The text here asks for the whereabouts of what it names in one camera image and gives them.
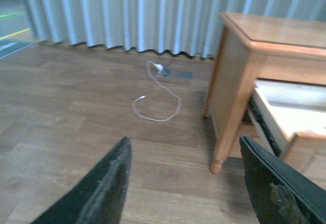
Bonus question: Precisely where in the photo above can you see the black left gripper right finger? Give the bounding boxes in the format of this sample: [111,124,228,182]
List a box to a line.
[239,136,325,223]

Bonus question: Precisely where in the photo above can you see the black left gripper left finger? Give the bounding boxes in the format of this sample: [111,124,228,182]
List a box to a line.
[33,137,132,223]

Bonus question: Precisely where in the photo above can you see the wooden drawer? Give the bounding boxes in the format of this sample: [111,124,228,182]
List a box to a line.
[248,79,325,187]

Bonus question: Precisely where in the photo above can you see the silver floor socket box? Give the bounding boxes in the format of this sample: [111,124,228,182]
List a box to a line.
[155,67,171,77]

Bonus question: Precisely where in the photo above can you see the white plug in floor socket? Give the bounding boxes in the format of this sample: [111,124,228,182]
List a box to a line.
[153,63,164,71]

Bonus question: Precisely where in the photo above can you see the light wooden nightstand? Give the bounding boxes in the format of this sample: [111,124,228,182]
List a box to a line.
[203,12,325,174]

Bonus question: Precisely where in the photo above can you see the grey pleated curtain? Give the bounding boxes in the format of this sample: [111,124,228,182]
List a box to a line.
[24,0,325,58]

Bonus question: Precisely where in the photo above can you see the white cable on floor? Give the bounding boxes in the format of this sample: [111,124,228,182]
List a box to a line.
[132,61,182,122]

